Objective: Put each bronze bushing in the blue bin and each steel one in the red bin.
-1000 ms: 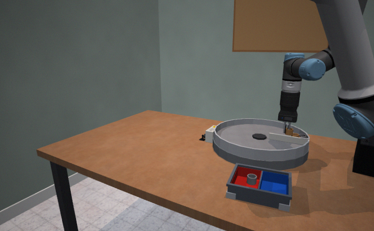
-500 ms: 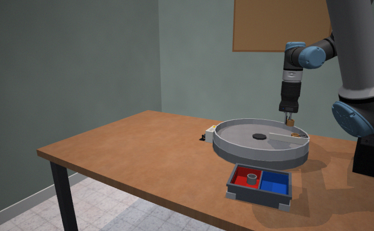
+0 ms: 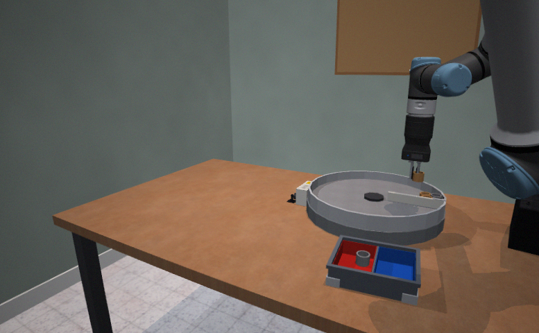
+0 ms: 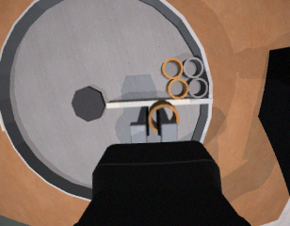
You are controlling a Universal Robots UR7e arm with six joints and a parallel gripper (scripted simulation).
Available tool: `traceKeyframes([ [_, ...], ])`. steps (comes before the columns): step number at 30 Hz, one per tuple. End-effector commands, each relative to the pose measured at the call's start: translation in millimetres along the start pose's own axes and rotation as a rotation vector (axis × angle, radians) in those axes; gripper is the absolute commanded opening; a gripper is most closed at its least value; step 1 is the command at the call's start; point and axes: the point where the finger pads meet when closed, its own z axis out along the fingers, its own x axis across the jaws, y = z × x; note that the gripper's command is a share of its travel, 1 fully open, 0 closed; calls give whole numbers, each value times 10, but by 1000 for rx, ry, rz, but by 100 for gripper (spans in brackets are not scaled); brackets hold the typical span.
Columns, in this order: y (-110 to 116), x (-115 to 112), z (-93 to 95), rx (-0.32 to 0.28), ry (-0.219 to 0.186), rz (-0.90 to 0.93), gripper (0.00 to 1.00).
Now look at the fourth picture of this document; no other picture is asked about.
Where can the bronze bushing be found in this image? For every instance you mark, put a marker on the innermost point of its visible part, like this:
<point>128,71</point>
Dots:
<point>179,65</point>
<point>184,91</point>
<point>157,105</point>

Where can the grey round turntable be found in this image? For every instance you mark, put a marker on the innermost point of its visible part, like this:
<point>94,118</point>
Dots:
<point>75,73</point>

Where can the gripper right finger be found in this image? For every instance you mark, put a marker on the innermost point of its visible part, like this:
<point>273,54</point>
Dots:
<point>166,129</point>

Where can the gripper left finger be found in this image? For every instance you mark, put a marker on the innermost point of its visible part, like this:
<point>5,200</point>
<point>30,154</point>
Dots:
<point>138,130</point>

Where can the dark grey metal sleeve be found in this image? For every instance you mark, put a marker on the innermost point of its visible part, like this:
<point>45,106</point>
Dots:
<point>198,64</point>
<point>203,90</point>

